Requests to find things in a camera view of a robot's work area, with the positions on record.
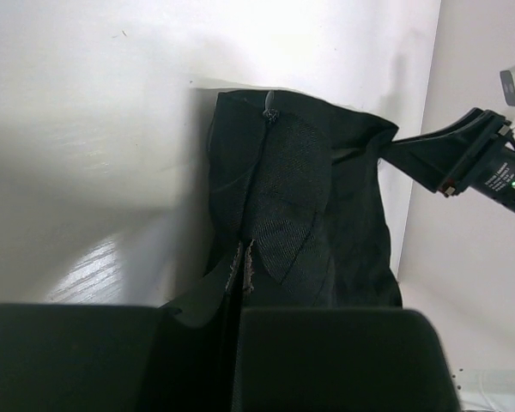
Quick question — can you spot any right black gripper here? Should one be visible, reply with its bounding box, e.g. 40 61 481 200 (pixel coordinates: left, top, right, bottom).
385 109 515 214

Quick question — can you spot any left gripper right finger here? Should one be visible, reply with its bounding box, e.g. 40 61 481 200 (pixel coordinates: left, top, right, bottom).
238 304 461 411

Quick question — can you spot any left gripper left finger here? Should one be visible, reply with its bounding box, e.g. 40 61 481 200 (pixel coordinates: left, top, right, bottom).
0 245 243 411

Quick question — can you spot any black skirt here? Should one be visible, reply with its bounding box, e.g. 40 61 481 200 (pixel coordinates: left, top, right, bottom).
203 88 403 308

